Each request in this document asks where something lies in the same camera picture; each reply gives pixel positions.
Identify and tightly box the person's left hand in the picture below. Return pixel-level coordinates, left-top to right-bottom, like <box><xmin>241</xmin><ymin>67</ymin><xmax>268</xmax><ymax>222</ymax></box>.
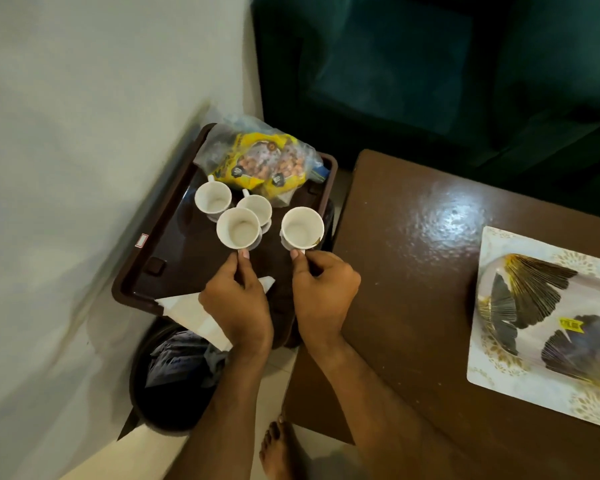
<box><xmin>198</xmin><ymin>249</ymin><xmax>275</xmax><ymax>349</ymax></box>

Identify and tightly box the yellow snack packet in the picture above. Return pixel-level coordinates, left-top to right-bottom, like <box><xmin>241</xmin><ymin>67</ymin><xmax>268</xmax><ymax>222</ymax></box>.
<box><xmin>214</xmin><ymin>131</ymin><xmax>317</xmax><ymax>198</ymax></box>

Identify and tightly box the black waste bin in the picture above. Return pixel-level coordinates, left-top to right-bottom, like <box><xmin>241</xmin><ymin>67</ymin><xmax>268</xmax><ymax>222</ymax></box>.
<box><xmin>129</xmin><ymin>317</ymin><xmax>231</xmax><ymax>435</ymax></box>

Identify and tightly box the person's left forearm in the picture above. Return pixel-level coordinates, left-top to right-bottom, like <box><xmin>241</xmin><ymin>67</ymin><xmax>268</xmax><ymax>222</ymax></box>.
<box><xmin>164</xmin><ymin>337</ymin><xmax>276</xmax><ymax>480</ymax></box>

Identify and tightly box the white leaf-print tray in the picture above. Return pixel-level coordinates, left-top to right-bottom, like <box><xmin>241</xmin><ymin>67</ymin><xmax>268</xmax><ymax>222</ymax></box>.
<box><xmin>466</xmin><ymin>226</ymin><xmax>600</xmax><ymax>433</ymax></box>

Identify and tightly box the person's right forearm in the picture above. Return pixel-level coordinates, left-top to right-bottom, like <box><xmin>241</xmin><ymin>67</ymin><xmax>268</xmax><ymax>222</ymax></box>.
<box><xmin>307</xmin><ymin>332</ymin><xmax>486</xmax><ymax>480</ymax></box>

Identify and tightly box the person's right hand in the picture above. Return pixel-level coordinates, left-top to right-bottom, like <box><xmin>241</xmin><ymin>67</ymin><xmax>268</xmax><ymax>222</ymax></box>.
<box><xmin>290</xmin><ymin>249</ymin><xmax>362</xmax><ymax>349</ymax></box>

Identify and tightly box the dark green sofa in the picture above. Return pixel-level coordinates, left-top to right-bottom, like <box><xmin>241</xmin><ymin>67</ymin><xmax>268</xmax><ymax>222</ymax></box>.
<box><xmin>250</xmin><ymin>0</ymin><xmax>600</xmax><ymax>223</ymax></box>

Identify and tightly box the white paper napkin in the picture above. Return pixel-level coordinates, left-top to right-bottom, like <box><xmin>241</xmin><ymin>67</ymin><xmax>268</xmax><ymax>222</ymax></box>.
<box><xmin>155</xmin><ymin>276</ymin><xmax>276</xmax><ymax>352</ymax></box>

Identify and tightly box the person's foot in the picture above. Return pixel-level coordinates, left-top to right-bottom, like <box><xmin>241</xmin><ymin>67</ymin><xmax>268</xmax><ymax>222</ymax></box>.
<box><xmin>258</xmin><ymin>414</ymin><xmax>306</xmax><ymax>480</ymax></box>

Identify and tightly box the clear plastic bag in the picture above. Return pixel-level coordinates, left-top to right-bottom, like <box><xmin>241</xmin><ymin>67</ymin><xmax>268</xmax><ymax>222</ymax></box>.
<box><xmin>193</xmin><ymin>105</ymin><xmax>330</xmax><ymax>208</ymax></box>

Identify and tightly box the dark brown plastic tray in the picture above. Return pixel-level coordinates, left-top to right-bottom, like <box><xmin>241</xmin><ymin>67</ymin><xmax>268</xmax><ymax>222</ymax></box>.
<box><xmin>111</xmin><ymin>123</ymin><xmax>339</xmax><ymax>345</ymax></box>

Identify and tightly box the brown wooden table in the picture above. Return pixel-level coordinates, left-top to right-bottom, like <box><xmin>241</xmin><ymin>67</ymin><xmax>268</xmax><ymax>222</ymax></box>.
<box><xmin>282</xmin><ymin>149</ymin><xmax>600</xmax><ymax>480</ymax></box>

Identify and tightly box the white ceramic cup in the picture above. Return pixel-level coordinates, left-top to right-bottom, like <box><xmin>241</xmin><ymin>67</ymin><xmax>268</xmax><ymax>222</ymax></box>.
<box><xmin>194</xmin><ymin>175</ymin><xmax>233</xmax><ymax>223</ymax></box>
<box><xmin>216</xmin><ymin>207</ymin><xmax>263</xmax><ymax>251</ymax></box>
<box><xmin>280</xmin><ymin>207</ymin><xmax>326</xmax><ymax>253</ymax></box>
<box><xmin>236</xmin><ymin>189</ymin><xmax>273</xmax><ymax>234</ymax></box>

